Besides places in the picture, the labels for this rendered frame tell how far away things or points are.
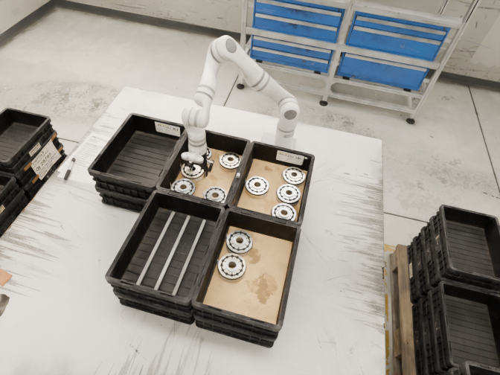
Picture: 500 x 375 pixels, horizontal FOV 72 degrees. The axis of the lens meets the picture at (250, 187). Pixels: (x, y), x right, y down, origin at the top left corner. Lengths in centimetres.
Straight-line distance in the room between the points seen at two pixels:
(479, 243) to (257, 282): 134
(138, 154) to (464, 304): 178
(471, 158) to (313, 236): 223
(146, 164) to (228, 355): 89
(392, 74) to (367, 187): 167
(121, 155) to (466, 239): 183
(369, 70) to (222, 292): 251
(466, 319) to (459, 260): 29
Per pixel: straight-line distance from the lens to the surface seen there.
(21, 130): 259
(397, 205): 285
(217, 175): 159
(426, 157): 335
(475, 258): 218
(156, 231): 143
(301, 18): 315
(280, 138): 176
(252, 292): 130
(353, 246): 164
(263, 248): 138
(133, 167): 167
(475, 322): 213
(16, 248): 173
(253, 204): 149
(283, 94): 167
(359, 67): 331
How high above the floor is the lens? 203
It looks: 51 degrees down
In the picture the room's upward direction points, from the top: 7 degrees clockwise
